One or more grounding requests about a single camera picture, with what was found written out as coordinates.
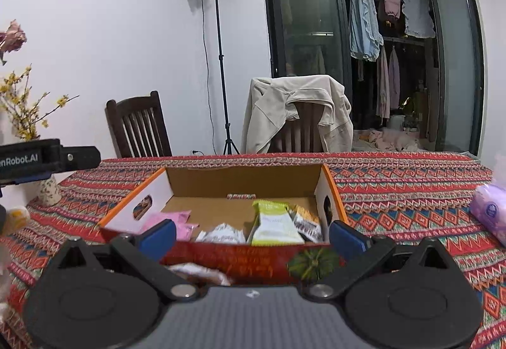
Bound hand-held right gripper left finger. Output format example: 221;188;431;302
49;219;200;302

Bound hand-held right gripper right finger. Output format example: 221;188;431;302
302;219;461;302

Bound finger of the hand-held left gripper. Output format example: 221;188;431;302
61;147;100;173
0;174;55;188

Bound pink snack packet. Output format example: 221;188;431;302
174;222;200;242
140;211;191;235

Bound white orange snack packet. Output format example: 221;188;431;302
290;205;323;243

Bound white yellow snack packet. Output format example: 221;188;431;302
168;263;232;286

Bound silver snack wrapper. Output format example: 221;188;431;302
195;224;246;245

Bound yellow green snack packet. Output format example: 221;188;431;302
247;199;305;247

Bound red orange cardboard box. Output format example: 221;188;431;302
99;163;349;286

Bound floral ceramic vase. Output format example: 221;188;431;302
38;174;63;205

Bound yellow flower branches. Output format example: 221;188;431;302
0;65;80;141

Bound yellow white blurred object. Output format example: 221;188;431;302
0;206;31;235

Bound dark wooden chair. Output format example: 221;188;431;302
105;91;172;159
269;102;329;154

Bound pale fuzzy blurred object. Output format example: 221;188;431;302
0;238;12;314

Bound pale crumpled cloth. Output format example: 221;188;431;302
354;127;420;153

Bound pink artificial flowers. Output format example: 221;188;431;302
0;20;28;65

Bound beige jacket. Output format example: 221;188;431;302
241;75;354;154

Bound purple tissue pack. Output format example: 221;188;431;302
470;181;506;248

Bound pale beige hanging garment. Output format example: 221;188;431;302
375;45;391;118

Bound pale pink hanging garment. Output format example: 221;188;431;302
388;46;401;110

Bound light blue hanging shirt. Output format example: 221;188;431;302
349;0;384;62

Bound black framed sliding glass door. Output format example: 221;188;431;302
259;0;486;158

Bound white hanging garment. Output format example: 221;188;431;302
401;0;436;39

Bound black power cable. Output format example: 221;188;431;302
198;0;217;154

